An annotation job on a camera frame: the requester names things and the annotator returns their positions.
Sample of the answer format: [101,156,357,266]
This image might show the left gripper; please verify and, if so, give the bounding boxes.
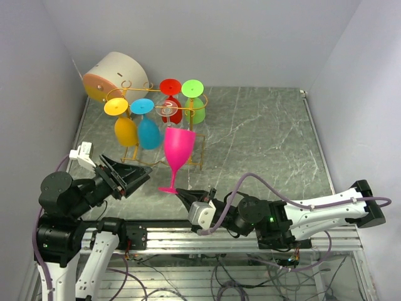
[68,151,151,217]

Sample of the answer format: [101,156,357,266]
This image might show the pink plastic wine glass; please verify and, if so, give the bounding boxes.
[159,127,196,194]

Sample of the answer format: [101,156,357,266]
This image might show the clear wine glass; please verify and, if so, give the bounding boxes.
[155,100,182,126]

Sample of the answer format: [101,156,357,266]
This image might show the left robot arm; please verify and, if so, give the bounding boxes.
[33,155,152,300]

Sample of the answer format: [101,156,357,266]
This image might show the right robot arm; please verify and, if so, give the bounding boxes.
[176,180,386,250]

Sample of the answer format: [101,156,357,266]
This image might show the yellow plastic wine glass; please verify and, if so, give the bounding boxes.
[103,97,138,147]

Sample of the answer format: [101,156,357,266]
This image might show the blue plastic wine glass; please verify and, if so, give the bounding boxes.
[130,98,162,150]

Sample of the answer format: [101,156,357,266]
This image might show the red plastic wine glass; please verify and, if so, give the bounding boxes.
[159,78,182,105]

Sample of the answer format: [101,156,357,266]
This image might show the green plastic wine glass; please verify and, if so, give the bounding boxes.
[181,79,206,124]

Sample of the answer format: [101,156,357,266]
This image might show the white cylindrical container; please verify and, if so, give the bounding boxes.
[83,51,149,103]

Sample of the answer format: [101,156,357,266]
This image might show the aluminium mounting rail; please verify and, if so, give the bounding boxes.
[39,224,363,255]

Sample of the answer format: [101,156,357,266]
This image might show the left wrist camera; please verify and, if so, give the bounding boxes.
[69,142,96,171]

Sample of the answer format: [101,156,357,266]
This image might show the gold wire wine glass rack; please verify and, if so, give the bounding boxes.
[105,80,209,172]

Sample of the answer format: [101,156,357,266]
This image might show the loose cables under table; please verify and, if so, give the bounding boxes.
[106,247,348,301]

